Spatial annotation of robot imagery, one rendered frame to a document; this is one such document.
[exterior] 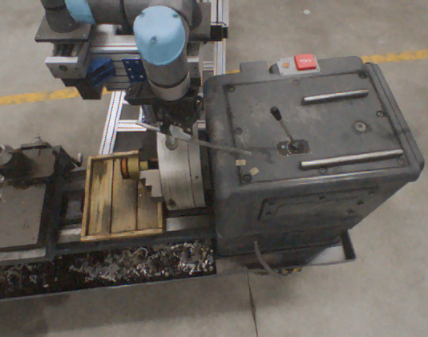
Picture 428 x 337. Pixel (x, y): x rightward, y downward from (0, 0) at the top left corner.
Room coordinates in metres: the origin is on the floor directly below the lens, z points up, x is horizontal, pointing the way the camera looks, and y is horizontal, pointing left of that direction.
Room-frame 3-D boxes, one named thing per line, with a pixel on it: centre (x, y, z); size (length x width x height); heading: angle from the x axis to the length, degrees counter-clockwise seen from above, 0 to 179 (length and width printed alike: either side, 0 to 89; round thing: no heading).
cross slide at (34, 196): (0.52, 0.71, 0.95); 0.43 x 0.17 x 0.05; 3
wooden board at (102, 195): (0.51, 0.35, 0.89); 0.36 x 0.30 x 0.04; 3
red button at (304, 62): (0.77, -0.33, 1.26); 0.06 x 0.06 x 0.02; 3
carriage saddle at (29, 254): (0.50, 0.76, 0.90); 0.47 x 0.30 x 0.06; 3
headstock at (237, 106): (0.56, -0.29, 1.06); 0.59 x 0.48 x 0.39; 93
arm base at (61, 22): (1.20, 0.57, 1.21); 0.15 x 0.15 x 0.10
